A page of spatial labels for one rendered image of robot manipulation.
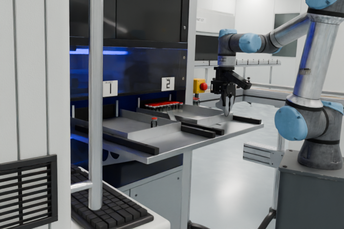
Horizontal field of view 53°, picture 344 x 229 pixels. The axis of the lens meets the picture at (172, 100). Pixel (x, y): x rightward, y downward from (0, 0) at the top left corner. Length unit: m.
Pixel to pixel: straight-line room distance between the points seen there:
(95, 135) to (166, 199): 1.15
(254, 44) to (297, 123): 0.37
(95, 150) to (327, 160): 0.88
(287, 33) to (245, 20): 9.28
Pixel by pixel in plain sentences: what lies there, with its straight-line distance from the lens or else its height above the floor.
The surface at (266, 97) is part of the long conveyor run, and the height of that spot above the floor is 0.89.
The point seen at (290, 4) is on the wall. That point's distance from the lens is 10.11.
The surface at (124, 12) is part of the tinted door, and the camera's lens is 1.41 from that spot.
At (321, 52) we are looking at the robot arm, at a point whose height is 1.18.
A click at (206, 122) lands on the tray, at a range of 1.38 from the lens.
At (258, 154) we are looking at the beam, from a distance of 2.43.
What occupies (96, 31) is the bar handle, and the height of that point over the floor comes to 1.21.
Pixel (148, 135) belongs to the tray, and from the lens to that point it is 1.16.
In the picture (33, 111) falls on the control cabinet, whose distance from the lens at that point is 0.57.
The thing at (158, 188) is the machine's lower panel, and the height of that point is 0.53.
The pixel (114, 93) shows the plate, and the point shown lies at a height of 1.00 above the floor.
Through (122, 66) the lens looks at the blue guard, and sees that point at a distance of 1.39.
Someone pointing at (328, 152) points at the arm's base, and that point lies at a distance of 1.31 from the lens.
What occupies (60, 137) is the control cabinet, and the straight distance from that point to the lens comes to 0.60.
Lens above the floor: 1.18
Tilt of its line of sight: 9 degrees down
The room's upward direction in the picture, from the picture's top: 2 degrees clockwise
